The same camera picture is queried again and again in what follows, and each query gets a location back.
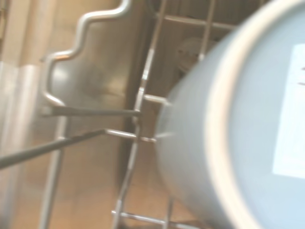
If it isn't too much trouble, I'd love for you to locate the gray mug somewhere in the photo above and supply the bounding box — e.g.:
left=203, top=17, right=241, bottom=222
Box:
left=155, top=0, right=305, bottom=229

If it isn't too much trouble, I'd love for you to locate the wire dishwasher rack with mugs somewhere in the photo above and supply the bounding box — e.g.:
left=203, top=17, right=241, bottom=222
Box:
left=0, top=0, right=265, bottom=229

